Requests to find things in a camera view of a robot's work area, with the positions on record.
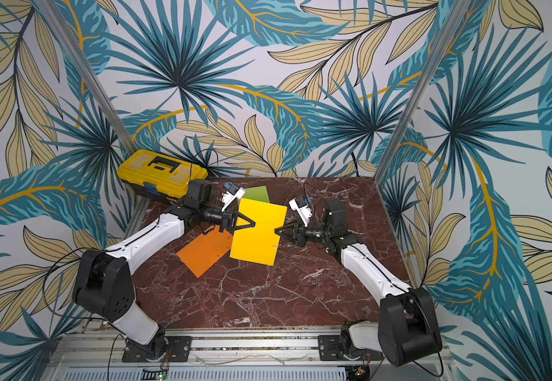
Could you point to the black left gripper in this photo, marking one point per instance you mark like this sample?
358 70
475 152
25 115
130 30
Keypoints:
229 220

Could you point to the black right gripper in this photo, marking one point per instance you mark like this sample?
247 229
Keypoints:
297 233

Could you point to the yellow paper sheet stack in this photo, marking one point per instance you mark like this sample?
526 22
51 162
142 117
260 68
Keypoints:
258 244

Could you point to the green paper sheet stack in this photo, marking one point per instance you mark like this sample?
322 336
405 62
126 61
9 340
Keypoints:
259 194

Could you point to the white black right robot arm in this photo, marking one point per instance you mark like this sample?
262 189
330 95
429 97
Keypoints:
407 329

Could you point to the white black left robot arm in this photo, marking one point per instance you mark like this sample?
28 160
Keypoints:
104 286

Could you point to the orange paper sheet stack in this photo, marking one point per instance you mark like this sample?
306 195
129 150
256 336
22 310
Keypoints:
205 250

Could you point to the yellow black toolbox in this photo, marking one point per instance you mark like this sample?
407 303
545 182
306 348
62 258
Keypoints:
157 176

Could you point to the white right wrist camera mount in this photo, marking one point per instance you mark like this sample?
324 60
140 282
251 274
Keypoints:
302 205

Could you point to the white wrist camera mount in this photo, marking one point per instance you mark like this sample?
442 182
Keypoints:
232 193
302 205

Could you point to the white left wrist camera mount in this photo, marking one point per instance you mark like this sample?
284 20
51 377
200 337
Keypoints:
232 193

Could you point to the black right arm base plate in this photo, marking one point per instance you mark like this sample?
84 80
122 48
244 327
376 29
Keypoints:
339 348

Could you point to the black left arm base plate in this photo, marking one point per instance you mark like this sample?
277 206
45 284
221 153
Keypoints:
172 349

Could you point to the aluminium corner post left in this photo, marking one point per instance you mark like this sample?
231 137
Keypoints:
66 37

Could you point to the aluminium corner post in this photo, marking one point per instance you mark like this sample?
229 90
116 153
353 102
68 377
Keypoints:
66 37
446 34

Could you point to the aluminium front rail frame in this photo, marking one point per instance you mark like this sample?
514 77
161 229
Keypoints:
290 353

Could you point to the aluminium corner post right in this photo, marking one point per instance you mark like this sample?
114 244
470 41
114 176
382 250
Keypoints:
446 34

